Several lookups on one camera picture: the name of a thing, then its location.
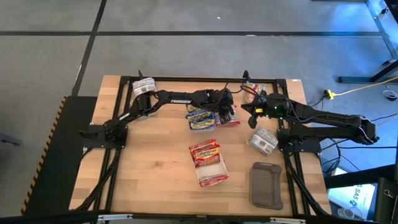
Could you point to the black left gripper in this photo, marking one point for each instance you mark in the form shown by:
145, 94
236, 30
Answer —
224, 101

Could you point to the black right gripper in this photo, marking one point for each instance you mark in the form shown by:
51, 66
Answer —
275, 107

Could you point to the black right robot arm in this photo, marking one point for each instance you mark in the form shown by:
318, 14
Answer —
335, 121

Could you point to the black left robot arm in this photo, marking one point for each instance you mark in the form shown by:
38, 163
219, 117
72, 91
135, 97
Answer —
177, 100

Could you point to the clear plastic bin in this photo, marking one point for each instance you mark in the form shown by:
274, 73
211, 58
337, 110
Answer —
202, 131

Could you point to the white plastic bin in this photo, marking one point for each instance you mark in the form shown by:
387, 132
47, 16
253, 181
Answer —
211, 169

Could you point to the grey plastic bin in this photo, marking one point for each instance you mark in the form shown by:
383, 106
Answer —
265, 186

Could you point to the black metal beam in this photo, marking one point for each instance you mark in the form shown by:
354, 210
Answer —
357, 178

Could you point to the white printed box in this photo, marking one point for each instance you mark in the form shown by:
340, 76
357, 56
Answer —
357, 194

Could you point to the clear plastic cup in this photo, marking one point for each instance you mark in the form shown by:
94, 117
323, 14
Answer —
345, 213

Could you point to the black hazard-striped floor mat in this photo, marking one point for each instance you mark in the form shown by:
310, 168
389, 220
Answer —
56, 174

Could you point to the black frame clamp post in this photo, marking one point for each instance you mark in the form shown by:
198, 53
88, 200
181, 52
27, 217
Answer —
140, 74
246, 74

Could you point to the black aluminium table frame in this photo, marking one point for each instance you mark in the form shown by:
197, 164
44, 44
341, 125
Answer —
174, 79

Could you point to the metal desk frame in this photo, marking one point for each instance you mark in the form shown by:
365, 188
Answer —
354, 80

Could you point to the silver frame bracket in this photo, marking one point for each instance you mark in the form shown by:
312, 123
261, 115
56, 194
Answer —
115, 217
287, 220

